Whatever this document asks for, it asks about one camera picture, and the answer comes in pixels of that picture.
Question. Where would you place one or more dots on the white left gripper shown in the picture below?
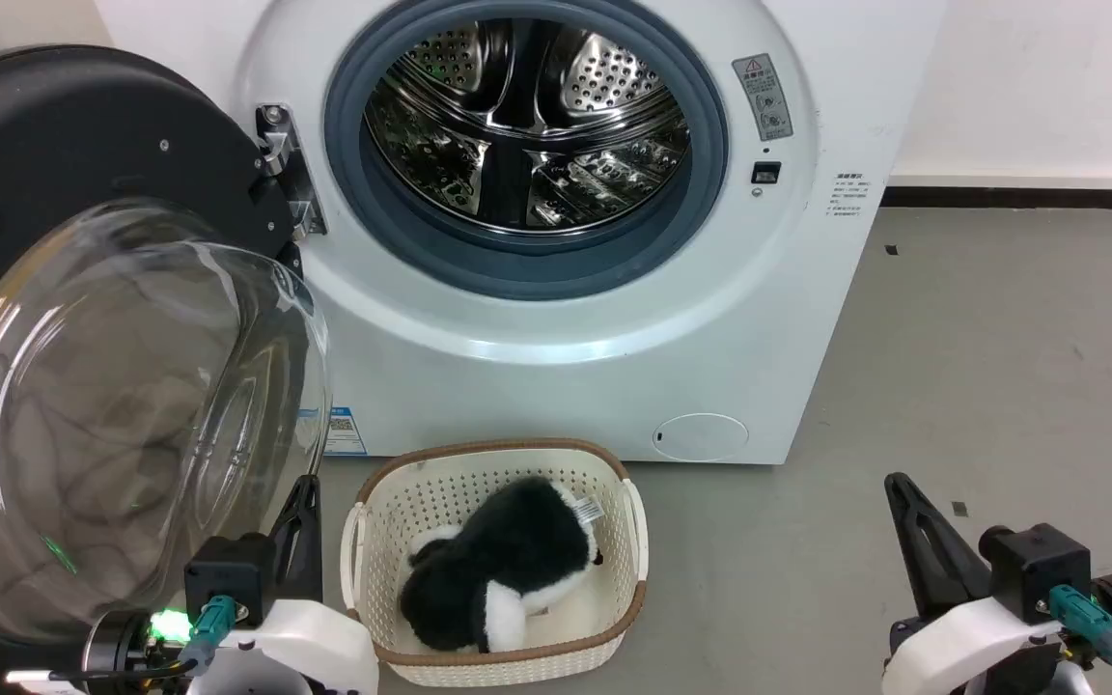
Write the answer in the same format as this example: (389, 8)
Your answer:
(315, 647)

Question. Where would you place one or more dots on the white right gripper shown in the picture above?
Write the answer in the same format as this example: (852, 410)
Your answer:
(961, 647)

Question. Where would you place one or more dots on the black round glass washer door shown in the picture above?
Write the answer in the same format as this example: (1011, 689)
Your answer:
(54, 125)

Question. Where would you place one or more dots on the white front-load washing machine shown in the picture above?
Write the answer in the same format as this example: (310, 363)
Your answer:
(566, 386)

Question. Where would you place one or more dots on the black door latch slot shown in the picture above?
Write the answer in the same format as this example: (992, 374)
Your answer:
(765, 173)

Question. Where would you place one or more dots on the metal door hinge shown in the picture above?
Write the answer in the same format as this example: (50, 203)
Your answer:
(278, 145)

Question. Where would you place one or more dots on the blue white energy label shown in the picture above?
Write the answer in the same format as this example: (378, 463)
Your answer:
(344, 431)

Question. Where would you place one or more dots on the black white plush toy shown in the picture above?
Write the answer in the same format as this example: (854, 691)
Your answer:
(508, 550)

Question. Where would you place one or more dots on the round filter cover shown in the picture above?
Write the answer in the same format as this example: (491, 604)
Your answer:
(701, 437)

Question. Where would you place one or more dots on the cream plastic laundry basket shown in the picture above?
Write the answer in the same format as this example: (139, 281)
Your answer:
(614, 579)

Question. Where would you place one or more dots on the black baseboard strip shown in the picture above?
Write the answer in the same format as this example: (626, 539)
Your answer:
(1029, 198)

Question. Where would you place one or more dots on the grey warning sticker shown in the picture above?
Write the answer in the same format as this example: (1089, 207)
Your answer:
(764, 97)

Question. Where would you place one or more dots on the stainless steel washer drum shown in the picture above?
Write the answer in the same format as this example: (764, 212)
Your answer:
(604, 87)

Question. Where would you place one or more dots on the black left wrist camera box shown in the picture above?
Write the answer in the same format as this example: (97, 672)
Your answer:
(228, 579)

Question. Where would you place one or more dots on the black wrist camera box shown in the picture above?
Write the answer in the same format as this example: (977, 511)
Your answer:
(1039, 569)
(228, 579)

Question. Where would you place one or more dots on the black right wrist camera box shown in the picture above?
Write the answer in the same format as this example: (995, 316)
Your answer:
(1039, 569)

